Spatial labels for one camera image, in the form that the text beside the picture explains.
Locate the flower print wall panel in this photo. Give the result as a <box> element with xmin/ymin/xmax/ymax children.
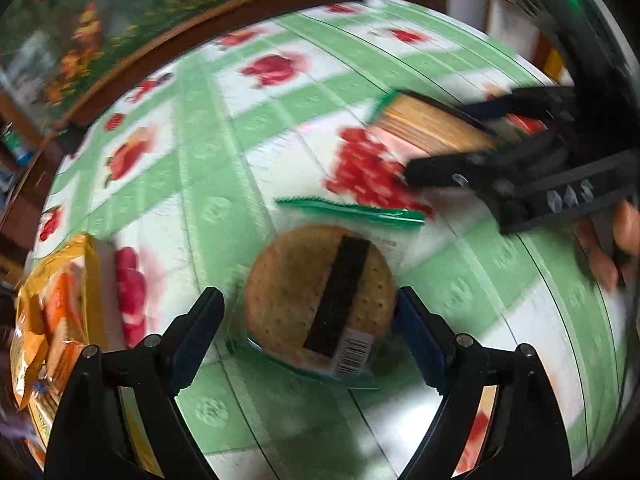
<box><xmin>0</xmin><ymin>0</ymin><xmax>361</xmax><ymax>116</ymax></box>

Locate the round biscuit packet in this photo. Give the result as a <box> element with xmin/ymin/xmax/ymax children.
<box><xmin>225</xmin><ymin>195</ymin><xmax>426</xmax><ymax>391</ymax></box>

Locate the person's right hand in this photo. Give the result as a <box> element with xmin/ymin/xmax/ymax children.
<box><xmin>575</xmin><ymin>200</ymin><xmax>640</xmax><ymax>291</ymax></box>

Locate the green yellow cracker packet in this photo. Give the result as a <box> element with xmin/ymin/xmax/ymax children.
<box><xmin>367</xmin><ymin>89</ymin><xmax>501</xmax><ymax>158</ymax></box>

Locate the large yellow snack bag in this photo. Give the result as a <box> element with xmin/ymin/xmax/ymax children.
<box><xmin>10</xmin><ymin>232</ymin><xmax>161</xmax><ymax>480</ymax></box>

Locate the fruit print tablecloth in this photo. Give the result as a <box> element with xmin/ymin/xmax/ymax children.
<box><xmin>37</xmin><ymin>0</ymin><xmax>640</xmax><ymax>480</ymax></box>

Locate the orange cracker packet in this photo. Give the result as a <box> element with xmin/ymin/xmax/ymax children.
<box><xmin>42</xmin><ymin>270</ymin><xmax>88</xmax><ymax>391</ymax></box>

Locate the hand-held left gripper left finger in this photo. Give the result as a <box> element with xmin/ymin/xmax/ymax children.
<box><xmin>44</xmin><ymin>286</ymin><xmax>226</xmax><ymax>480</ymax></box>

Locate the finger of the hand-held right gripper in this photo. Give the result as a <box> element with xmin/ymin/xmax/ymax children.
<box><xmin>404</xmin><ymin>147</ymin><xmax>566</xmax><ymax>196</ymax></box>
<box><xmin>460</xmin><ymin>85</ymin><xmax>576</xmax><ymax>133</ymax></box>

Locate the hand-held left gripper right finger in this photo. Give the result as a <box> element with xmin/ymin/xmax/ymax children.
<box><xmin>395</xmin><ymin>286</ymin><xmax>573</xmax><ymax>480</ymax></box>

